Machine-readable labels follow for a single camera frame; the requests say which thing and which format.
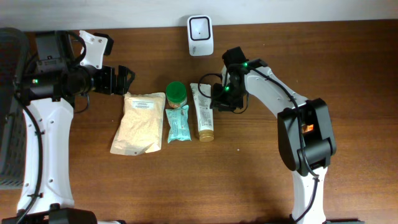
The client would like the teal snack packet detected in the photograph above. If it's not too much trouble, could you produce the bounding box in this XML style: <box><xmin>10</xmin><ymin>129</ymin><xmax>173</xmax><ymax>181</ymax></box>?
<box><xmin>165</xmin><ymin>105</ymin><xmax>192</xmax><ymax>143</ymax></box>

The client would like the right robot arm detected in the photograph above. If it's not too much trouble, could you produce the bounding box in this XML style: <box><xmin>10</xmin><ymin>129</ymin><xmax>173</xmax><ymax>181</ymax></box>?
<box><xmin>210</xmin><ymin>47</ymin><xmax>336</xmax><ymax>223</ymax></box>

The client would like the white tube gold cap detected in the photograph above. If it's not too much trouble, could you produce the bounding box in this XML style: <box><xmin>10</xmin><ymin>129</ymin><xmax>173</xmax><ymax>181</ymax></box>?
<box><xmin>190</xmin><ymin>83</ymin><xmax>214</xmax><ymax>142</ymax></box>

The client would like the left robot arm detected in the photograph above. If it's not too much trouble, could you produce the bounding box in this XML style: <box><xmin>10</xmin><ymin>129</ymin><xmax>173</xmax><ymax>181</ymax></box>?
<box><xmin>1</xmin><ymin>27</ymin><xmax>135</xmax><ymax>223</ymax></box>

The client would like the beige grain pouch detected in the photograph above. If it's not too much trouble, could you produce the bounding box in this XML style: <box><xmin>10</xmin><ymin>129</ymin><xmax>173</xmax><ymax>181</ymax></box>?
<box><xmin>110</xmin><ymin>92</ymin><xmax>165</xmax><ymax>156</ymax></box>

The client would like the green lid jar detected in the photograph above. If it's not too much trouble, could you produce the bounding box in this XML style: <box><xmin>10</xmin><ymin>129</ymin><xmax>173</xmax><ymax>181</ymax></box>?
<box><xmin>165</xmin><ymin>82</ymin><xmax>187</xmax><ymax>108</ymax></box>

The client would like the left black camera cable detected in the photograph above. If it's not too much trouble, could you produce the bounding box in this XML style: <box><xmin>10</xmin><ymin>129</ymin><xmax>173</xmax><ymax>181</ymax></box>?
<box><xmin>14</xmin><ymin>30</ymin><xmax>91</xmax><ymax>224</ymax></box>

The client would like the orange tissue pack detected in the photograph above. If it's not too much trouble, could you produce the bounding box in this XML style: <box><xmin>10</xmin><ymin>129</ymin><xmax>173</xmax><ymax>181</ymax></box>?
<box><xmin>302</xmin><ymin>124</ymin><xmax>314</xmax><ymax>133</ymax></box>

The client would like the grey plastic mesh basket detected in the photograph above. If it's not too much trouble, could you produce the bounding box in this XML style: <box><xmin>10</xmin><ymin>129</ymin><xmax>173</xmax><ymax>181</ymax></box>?
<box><xmin>0</xmin><ymin>27</ymin><xmax>30</xmax><ymax>190</ymax></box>

